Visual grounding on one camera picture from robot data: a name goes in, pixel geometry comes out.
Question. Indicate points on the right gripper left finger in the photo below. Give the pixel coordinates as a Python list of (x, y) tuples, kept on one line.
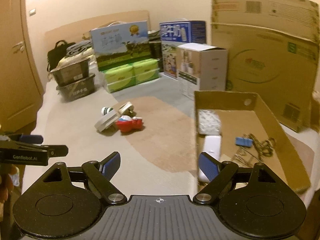
[(99, 175)]

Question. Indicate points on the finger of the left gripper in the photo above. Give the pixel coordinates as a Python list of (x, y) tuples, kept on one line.
[(30, 139), (55, 150)]

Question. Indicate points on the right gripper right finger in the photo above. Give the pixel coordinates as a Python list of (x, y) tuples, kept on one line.
[(220, 176)]

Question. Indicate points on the blue binder clip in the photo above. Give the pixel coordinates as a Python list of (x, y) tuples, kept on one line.
[(243, 142)]

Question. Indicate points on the clear plastic box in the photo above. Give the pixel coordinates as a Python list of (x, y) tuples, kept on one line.
[(209, 122)]

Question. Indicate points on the red white toy figure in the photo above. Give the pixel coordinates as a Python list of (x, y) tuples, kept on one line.
[(127, 124)]

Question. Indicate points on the green white small jar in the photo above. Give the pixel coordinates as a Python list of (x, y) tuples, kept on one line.
[(106, 110)]

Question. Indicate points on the beige plug adapter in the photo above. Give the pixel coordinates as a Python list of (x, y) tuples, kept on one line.
[(126, 109)]

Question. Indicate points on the person left hand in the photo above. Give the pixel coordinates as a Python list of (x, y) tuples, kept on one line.
[(7, 184)]

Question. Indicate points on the wooden door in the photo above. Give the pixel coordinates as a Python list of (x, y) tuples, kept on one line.
[(21, 88)]

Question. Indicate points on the lower black crate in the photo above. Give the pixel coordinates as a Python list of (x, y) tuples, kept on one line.
[(78, 89)]

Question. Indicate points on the black crate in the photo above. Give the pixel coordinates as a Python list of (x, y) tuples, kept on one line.
[(71, 73), (78, 89)]

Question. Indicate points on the upper black crate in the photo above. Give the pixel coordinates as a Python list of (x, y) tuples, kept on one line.
[(71, 73)]

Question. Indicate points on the black bag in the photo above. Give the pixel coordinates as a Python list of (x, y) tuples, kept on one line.
[(56, 54)]

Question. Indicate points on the green tissue pack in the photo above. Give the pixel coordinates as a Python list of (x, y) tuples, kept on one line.
[(130, 74)]

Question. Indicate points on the folded grey clothes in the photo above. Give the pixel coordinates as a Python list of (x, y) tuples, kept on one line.
[(78, 48)]

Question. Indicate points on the white humidifier box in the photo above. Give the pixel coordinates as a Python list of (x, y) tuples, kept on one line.
[(201, 67)]

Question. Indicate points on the wooden headboard panel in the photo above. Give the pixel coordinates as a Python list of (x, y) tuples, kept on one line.
[(79, 30)]

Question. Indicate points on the green pasture milk box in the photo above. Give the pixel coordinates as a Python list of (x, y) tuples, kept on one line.
[(118, 44)]

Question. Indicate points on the large brown cardboard box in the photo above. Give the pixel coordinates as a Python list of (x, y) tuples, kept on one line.
[(273, 50)]

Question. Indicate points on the blue milk carton box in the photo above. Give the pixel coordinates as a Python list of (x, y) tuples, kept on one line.
[(176, 33)]

